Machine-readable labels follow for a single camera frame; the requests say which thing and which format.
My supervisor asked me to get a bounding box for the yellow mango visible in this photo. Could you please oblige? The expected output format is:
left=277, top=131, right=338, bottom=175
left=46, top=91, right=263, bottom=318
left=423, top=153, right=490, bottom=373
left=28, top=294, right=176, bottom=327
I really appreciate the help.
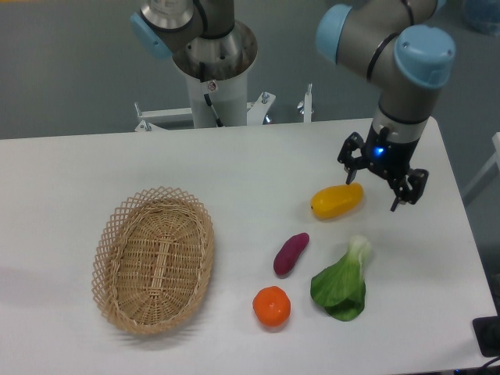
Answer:
left=310, top=183, right=364, bottom=220

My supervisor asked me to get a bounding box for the orange tangerine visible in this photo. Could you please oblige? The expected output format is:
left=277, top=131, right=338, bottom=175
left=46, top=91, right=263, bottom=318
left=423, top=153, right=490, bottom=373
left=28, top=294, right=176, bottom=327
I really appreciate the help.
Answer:
left=252, top=286, right=291, bottom=327

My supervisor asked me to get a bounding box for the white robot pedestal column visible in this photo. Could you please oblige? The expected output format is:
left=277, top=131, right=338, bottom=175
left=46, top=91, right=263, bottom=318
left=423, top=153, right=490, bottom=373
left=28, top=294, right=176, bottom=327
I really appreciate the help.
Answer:
left=185, top=73, right=248, bottom=128

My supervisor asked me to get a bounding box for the white metal base frame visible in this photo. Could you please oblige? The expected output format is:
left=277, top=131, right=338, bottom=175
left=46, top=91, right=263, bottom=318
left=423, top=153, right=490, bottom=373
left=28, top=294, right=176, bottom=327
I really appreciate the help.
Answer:
left=134, top=83, right=314, bottom=132

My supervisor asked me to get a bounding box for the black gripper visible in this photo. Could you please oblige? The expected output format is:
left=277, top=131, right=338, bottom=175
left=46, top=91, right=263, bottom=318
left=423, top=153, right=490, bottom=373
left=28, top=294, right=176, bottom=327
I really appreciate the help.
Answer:
left=337, top=126, right=429, bottom=212

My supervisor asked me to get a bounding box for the woven wicker basket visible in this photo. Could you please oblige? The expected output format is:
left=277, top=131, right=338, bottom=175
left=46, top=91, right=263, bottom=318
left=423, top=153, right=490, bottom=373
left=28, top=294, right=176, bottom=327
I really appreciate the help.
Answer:
left=91, top=187, right=215, bottom=335

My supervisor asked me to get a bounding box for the green bok choy leaf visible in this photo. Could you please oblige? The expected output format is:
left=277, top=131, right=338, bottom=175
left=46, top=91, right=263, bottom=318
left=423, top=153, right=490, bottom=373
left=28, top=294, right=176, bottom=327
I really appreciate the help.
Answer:
left=309, top=235, right=372, bottom=322

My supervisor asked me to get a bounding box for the white furniture piece at right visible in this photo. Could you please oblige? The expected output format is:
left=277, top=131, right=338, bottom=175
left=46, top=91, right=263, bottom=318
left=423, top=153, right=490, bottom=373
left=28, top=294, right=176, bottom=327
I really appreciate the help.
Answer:
left=462, top=132, right=499, bottom=206

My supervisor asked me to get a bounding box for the purple sweet potato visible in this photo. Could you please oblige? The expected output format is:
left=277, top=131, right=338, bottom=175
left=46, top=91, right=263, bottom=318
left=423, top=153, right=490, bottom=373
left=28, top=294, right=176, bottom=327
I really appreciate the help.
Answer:
left=273, top=232, right=309, bottom=277

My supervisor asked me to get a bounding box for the black cable on pedestal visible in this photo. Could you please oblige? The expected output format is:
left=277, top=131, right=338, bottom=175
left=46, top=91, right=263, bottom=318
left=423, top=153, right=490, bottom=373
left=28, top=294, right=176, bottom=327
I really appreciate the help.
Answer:
left=198, top=62, right=225, bottom=128

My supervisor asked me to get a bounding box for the black device at edge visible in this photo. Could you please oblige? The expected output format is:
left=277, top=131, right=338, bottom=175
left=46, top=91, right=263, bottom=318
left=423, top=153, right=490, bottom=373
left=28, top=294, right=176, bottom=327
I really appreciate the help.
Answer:
left=472, top=316, right=499, bottom=358

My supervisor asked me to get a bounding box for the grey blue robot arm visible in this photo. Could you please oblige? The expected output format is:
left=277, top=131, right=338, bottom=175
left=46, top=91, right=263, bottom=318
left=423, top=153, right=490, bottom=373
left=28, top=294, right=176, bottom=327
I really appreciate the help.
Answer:
left=130, top=1, right=455, bottom=205

